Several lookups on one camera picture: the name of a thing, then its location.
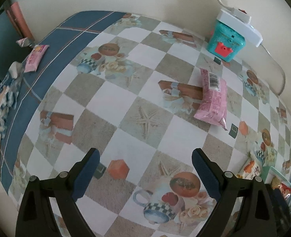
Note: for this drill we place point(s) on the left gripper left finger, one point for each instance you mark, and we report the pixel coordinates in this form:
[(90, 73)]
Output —
[(35, 216)]

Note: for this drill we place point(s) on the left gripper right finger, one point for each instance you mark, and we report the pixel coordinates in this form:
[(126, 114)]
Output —
[(256, 216)]

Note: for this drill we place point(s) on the orange egg roll packet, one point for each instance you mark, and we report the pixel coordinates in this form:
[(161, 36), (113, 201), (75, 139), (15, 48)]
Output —
[(276, 183)]

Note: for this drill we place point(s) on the teal-rimmed cardboard tray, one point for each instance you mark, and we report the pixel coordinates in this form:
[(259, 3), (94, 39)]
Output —
[(268, 172)]

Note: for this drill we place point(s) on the beige foil snack bag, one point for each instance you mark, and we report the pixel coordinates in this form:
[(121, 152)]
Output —
[(251, 168)]

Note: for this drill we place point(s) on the pink snack packet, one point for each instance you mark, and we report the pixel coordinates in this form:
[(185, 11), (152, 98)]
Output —
[(213, 108)]

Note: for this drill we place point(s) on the blue white crumpled wrapper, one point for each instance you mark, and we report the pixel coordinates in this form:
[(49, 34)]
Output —
[(9, 92)]

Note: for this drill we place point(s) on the small pink wafer packet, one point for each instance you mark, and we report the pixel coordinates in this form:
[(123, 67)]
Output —
[(34, 58)]

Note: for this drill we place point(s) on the patterned tablecloth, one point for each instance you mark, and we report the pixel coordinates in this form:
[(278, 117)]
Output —
[(119, 83)]

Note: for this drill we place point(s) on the crumpled silver wrapper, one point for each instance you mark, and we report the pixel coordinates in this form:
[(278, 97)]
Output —
[(26, 42)]

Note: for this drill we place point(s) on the teal toy box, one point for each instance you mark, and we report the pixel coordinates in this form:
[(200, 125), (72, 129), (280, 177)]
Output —
[(225, 42)]

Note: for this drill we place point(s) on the white power strip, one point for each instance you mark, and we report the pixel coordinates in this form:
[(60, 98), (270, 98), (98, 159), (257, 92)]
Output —
[(241, 23)]

